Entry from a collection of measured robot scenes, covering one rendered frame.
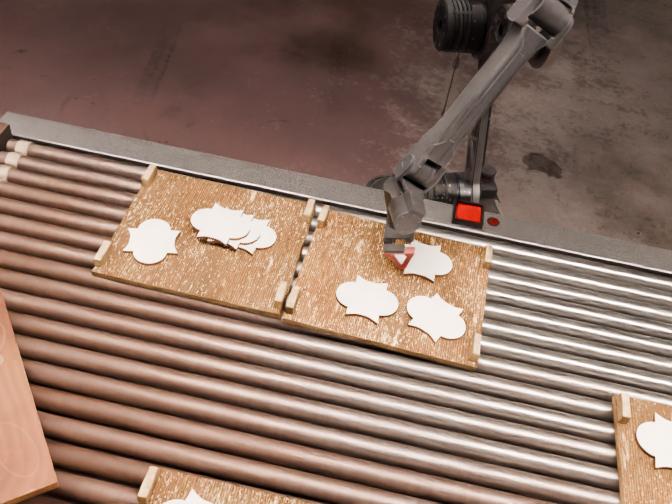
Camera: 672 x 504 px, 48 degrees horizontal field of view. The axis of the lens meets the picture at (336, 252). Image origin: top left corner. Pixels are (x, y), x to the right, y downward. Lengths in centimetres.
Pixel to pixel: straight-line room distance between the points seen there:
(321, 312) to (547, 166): 227
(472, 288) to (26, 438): 95
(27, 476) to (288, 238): 76
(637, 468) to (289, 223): 89
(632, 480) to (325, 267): 74
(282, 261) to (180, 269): 22
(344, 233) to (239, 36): 258
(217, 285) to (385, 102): 235
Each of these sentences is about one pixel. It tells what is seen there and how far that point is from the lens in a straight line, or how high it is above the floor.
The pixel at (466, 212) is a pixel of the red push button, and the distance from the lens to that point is 188.
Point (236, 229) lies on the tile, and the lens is 169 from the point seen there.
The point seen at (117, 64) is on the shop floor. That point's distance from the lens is 397.
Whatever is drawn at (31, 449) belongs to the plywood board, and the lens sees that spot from 131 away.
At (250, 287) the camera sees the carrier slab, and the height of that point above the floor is 94.
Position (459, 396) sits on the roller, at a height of 92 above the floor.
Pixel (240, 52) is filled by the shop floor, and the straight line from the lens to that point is 407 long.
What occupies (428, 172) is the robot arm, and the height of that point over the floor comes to 119.
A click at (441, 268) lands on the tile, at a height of 94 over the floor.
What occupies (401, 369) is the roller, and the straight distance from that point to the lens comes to 155.
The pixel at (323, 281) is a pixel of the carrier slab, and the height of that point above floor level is 94.
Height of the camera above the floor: 216
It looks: 46 degrees down
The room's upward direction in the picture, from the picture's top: 9 degrees clockwise
